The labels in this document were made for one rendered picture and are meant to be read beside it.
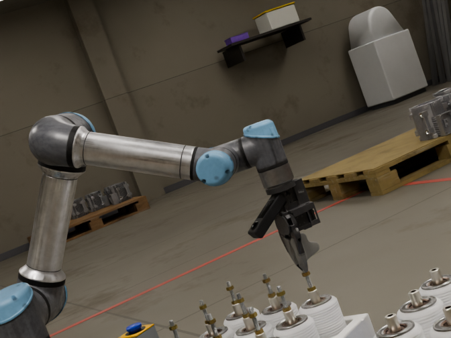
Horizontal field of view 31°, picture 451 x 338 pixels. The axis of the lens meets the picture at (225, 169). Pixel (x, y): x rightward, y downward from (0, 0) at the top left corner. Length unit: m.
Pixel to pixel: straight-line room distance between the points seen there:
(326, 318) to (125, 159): 0.59
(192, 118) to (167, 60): 0.80
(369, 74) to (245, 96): 1.77
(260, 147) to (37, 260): 0.61
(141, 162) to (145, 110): 8.40
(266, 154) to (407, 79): 9.48
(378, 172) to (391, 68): 6.69
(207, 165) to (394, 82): 9.48
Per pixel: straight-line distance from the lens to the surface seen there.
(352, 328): 1.90
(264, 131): 1.84
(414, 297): 1.66
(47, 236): 2.00
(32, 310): 1.93
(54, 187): 1.97
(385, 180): 4.53
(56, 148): 1.81
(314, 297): 1.92
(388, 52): 11.16
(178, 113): 10.31
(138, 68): 10.23
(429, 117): 4.90
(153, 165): 1.76
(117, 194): 9.21
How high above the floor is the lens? 0.75
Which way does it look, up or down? 4 degrees down
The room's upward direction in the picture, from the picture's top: 20 degrees counter-clockwise
